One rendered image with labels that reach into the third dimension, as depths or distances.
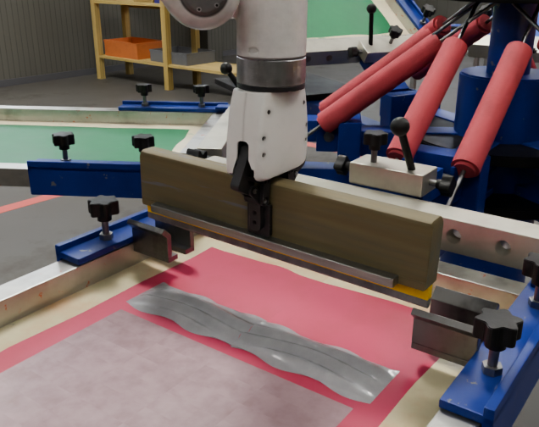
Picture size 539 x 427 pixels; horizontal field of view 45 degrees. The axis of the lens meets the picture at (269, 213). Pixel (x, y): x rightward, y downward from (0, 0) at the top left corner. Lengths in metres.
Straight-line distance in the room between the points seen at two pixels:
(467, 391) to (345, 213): 0.21
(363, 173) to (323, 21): 1.16
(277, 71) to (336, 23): 1.47
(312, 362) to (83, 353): 0.26
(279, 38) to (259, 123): 0.09
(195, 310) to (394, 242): 0.29
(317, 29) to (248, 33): 1.41
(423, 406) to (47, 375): 0.40
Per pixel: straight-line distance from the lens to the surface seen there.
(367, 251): 0.69
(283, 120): 0.71
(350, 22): 2.18
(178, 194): 0.83
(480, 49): 2.11
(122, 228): 0.99
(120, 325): 0.83
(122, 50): 8.29
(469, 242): 0.93
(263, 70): 0.68
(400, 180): 1.01
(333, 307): 0.85
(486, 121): 1.20
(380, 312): 0.85
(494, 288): 0.87
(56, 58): 8.78
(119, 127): 1.82
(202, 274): 0.94
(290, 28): 0.68
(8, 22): 8.46
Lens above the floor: 1.37
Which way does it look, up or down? 21 degrees down
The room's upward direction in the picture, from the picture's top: straight up
